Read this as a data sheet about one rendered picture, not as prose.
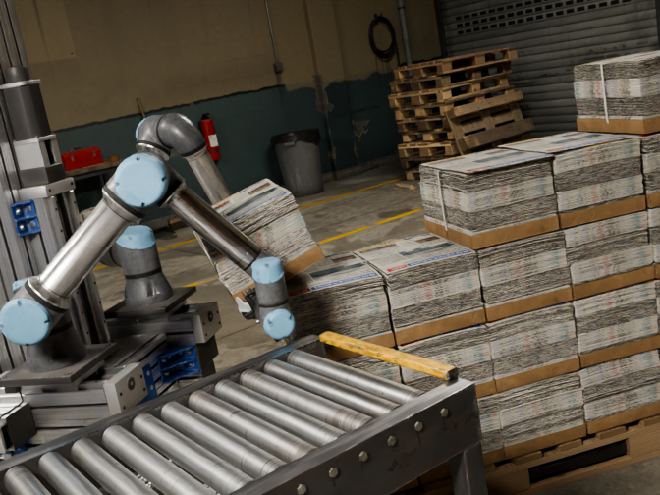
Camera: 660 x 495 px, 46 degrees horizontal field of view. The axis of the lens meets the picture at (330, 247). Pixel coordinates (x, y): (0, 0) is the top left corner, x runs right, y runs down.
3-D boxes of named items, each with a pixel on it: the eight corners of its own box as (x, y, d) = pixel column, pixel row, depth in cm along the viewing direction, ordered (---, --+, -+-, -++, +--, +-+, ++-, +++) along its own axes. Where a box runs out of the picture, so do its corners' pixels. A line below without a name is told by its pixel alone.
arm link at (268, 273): (248, 257, 198) (255, 298, 200) (250, 266, 187) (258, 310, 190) (279, 251, 199) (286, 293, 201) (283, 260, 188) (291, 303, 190)
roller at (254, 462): (181, 418, 170) (177, 397, 169) (302, 489, 132) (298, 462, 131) (159, 425, 167) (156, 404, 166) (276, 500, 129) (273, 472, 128)
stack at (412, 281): (309, 494, 274) (264, 268, 256) (605, 409, 297) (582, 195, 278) (337, 556, 237) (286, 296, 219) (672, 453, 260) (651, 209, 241)
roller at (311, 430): (233, 395, 177) (228, 374, 176) (361, 456, 139) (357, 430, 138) (213, 403, 174) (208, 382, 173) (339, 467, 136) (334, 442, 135)
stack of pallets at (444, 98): (470, 159, 998) (457, 55, 969) (532, 157, 926) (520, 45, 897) (398, 182, 917) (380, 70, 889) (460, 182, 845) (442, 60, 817)
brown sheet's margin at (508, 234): (424, 230, 266) (422, 218, 265) (501, 212, 272) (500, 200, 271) (472, 249, 230) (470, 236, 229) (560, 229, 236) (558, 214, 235)
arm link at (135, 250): (137, 276, 237) (126, 233, 234) (113, 273, 247) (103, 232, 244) (169, 264, 246) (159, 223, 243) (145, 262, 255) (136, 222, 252)
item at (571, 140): (496, 148, 269) (496, 145, 269) (571, 133, 274) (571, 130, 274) (548, 155, 234) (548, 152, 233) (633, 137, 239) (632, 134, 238)
